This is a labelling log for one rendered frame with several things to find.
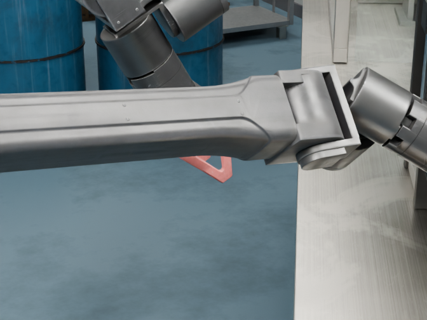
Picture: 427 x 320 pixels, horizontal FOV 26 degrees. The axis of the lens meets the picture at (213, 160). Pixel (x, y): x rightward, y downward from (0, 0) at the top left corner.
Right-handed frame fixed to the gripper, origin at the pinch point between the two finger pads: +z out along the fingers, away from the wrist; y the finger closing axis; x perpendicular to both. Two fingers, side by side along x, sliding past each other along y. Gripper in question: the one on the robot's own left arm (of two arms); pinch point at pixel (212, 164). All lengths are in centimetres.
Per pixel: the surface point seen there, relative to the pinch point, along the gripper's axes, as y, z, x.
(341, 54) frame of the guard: 71, 40, -46
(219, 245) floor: 164, 128, -13
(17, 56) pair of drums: 300, 82, 1
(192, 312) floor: 129, 116, 8
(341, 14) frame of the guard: 71, 33, -49
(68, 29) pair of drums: 305, 87, -24
